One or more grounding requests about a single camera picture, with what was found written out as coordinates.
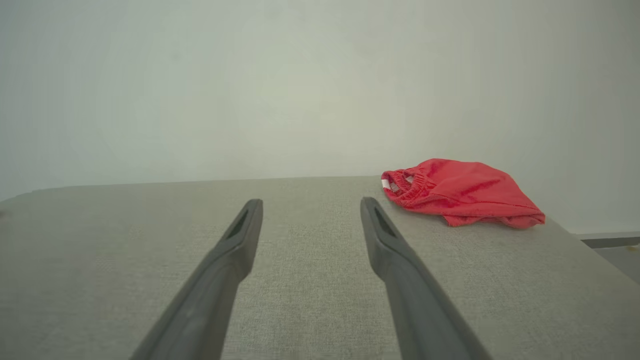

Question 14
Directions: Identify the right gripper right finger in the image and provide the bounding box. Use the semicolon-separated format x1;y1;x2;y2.
360;196;494;360

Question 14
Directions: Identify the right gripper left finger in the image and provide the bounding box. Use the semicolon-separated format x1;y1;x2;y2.
130;198;264;360

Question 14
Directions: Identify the red shorts white stripe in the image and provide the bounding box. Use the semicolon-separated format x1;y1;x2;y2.
381;158;546;230

